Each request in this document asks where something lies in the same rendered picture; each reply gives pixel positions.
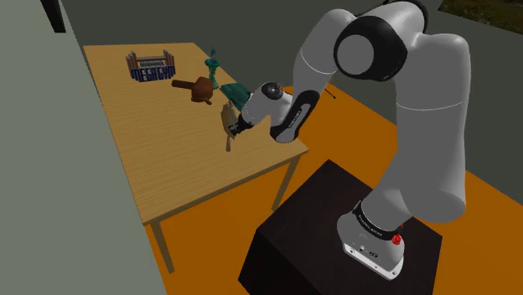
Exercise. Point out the dark door frame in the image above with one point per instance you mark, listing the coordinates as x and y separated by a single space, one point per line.
54 14

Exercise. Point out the tan wooden brush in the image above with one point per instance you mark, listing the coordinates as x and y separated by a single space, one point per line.
228 120

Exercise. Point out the dark robot stand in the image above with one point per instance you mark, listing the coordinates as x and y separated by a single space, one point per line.
310 228

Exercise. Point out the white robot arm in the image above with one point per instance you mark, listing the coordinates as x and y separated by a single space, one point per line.
429 135

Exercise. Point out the brown wooden mallet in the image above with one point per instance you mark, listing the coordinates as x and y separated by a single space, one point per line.
200 89

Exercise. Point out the teal candlestick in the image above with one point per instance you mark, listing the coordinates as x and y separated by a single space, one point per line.
211 70

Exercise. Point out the blue and brown toy building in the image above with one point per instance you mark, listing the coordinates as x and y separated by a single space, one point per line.
150 70

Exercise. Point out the light wooden table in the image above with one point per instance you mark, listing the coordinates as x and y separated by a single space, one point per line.
171 147

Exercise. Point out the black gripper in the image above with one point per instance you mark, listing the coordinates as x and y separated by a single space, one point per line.
236 128

